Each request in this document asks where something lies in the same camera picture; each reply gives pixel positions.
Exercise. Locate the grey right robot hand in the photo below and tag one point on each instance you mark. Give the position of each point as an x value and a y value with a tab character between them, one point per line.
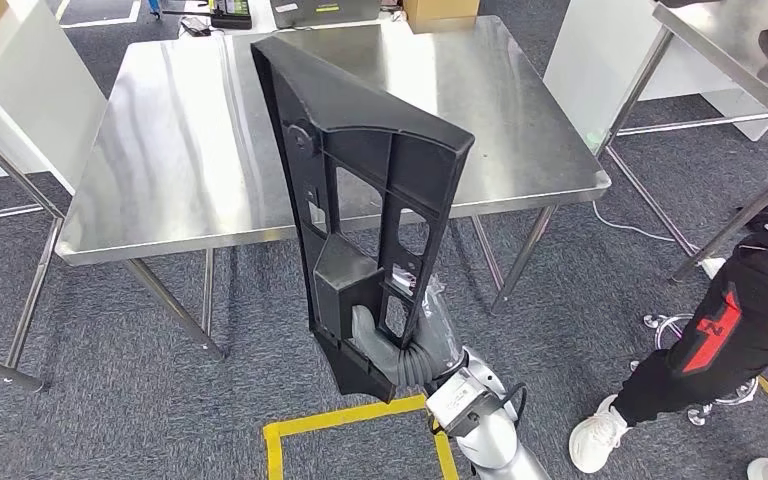
365	338

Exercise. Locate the black plastic plate bracket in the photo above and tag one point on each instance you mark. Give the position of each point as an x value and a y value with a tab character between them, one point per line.
357	99

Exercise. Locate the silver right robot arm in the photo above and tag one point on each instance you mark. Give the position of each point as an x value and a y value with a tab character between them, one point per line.
496	444

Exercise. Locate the stainless steel workbench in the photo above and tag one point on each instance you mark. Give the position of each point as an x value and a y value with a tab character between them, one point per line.
159	166

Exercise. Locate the grey metal box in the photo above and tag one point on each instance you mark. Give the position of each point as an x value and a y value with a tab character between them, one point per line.
324	13

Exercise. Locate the black device with green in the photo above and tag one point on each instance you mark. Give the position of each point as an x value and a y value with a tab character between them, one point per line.
232	20

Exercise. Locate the white panel board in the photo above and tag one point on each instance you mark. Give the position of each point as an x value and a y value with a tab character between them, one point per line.
589	66
33	99

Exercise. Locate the small dark power adapter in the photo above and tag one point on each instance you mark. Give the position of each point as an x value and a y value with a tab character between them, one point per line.
195	26

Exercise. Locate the person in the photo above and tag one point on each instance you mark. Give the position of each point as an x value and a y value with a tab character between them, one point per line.
722	344

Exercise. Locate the chrome stool with black seat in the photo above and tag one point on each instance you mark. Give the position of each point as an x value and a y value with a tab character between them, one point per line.
735	397

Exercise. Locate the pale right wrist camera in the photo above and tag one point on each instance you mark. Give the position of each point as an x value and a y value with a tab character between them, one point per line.
460	404

